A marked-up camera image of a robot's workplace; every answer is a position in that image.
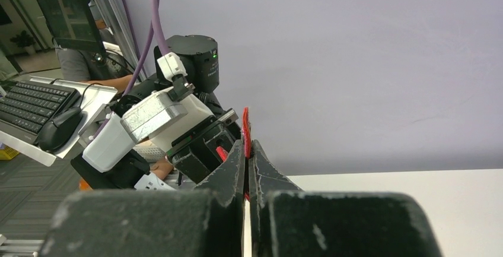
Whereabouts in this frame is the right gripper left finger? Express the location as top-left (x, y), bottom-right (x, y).
top-left (39, 141), bottom-right (245, 256)

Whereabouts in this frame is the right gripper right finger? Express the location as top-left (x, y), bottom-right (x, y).
top-left (249, 141), bottom-right (441, 256)

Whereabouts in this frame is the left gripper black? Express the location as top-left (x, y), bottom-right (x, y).
top-left (167, 109), bottom-right (241, 184)

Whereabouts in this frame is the red leather card holder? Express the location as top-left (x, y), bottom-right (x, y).
top-left (213, 107), bottom-right (256, 208)

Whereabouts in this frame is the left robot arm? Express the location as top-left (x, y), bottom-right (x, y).
top-left (71, 35), bottom-right (241, 190)

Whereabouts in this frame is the black computer mouse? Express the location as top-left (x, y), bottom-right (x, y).
top-left (35, 106), bottom-right (84, 154)

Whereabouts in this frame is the person in grey shirt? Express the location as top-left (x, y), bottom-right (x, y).
top-left (53, 39), bottom-right (133, 93)

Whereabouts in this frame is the black keyboard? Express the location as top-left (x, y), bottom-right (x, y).
top-left (1, 81), bottom-right (81, 136)

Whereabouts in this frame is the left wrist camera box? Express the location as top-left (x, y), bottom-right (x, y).
top-left (82, 87), bottom-right (213, 173)

